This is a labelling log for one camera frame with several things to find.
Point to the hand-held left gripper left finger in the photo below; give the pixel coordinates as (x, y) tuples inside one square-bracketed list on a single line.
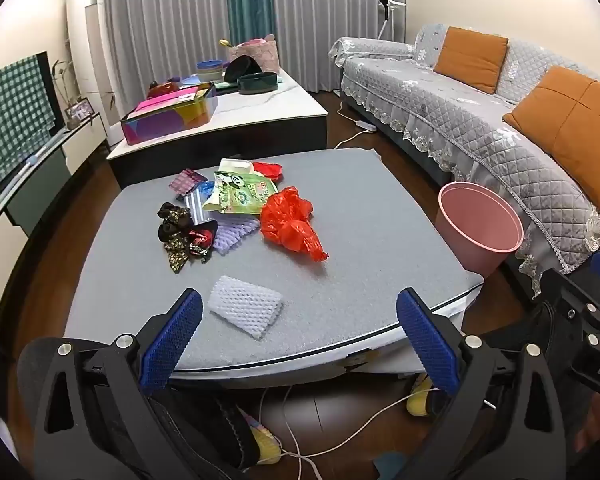
[(172, 340)]

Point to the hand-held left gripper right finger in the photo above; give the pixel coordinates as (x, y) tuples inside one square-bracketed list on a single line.
[(425, 340)]

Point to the person's right hand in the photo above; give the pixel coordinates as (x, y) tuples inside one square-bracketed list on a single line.
[(597, 420)]

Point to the black television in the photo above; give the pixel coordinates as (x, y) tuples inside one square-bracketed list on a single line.
[(52, 95)]

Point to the stack of blue bowls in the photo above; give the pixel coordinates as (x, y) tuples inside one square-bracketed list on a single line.
[(210, 70)]

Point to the yellow slipper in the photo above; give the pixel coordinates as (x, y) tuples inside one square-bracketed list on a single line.
[(420, 402), (266, 446)]

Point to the red plastic bag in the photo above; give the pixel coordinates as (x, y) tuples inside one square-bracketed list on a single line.
[(287, 220)]

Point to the white foam fruit net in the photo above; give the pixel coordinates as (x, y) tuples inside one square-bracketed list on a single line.
[(245, 305)]

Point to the colourful tin box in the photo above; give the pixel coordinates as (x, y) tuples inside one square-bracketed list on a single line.
[(170, 120)]

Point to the white marble coffee table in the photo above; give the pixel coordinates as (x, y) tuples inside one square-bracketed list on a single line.
[(260, 110)]

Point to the grey curtain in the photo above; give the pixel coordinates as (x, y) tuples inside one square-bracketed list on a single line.
[(165, 20)]

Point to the dark green oval tray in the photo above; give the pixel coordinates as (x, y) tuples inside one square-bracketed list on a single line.
[(257, 85)]

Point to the pink fabric basket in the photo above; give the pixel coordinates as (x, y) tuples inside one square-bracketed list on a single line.
[(260, 55)]

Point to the black bowl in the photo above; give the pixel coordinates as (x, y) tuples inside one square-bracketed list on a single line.
[(242, 67)]

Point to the green checked cloth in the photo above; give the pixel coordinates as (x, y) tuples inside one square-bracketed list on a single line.
[(10, 120)]

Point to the crumpled blue plastic film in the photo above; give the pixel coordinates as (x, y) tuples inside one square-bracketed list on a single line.
[(206, 191)]

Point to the black floral fabric bow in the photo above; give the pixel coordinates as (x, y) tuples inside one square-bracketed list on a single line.
[(177, 232)]

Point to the sofa with grey quilted cover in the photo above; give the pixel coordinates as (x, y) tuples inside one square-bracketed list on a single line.
[(460, 110)]

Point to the photo frame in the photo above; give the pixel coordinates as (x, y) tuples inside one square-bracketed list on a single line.
[(78, 111)]

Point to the clear packet of straws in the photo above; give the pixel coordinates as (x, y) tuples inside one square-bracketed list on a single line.
[(195, 206)]

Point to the white power strip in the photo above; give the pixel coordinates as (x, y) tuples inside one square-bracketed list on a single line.
[(366, 126)]

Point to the small red foil wrapper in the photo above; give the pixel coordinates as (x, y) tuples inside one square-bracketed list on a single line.
[(270, 170)]

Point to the white and green cabinet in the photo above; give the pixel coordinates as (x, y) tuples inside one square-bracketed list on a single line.
[(85, 140)]

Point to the person's left leg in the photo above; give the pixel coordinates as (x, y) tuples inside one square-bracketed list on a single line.
[(215, 425)]

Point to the vase with twigs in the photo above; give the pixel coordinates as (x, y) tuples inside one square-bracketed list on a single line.
[(71, 121)]

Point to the pink plastic bin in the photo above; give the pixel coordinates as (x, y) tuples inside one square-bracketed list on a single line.
[(472, 240)]

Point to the grey table mat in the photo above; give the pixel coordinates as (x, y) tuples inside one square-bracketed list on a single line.
[(380, 240)]

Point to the green panda print wrapper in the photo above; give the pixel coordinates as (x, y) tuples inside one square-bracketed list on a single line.
[(240, 192)]

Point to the white standing air conditioner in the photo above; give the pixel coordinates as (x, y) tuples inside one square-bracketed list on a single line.
[(92, 50)]

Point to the pink blister pack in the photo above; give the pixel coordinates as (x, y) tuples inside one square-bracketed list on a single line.
[(186, 181)]

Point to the pink card sheet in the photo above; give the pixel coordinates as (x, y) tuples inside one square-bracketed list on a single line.
[(172, 100)]

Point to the red teapot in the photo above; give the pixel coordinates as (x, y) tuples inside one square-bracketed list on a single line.
[(161, 90)]

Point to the purple foam fruit net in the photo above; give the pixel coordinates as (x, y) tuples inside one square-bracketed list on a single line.
[(232, 235)]

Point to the orange cushion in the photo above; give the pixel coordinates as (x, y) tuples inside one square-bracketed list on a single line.
[(472, 57), (570, 125)]

